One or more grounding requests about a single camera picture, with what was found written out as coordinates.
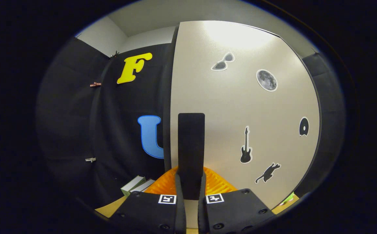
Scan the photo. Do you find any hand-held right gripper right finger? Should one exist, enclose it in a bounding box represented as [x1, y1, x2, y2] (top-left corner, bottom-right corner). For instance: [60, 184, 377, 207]
[197, 166, 276, 234]

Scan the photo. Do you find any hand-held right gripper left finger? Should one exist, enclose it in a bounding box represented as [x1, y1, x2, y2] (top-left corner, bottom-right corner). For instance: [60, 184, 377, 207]
[110, 166, 187, 234]

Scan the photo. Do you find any black cabinet door handle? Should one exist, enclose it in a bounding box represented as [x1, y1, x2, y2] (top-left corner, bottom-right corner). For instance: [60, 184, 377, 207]
[178, 113, 205, 201]

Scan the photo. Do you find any beige cabinet door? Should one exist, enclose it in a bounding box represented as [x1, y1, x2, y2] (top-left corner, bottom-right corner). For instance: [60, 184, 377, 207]
[170, 20, 320, 228]

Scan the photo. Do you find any grey cabinet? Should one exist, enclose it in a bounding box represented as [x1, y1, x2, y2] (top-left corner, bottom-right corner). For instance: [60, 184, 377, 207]
[162, 20, 323, 210]

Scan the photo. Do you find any green plush toy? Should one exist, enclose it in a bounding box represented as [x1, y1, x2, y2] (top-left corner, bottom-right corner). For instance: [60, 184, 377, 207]
[281, 192, 295, 205]

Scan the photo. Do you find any black backdrop cloth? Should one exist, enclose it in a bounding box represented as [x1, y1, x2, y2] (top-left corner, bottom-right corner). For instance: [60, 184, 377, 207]
[35, 36, 346, 208]

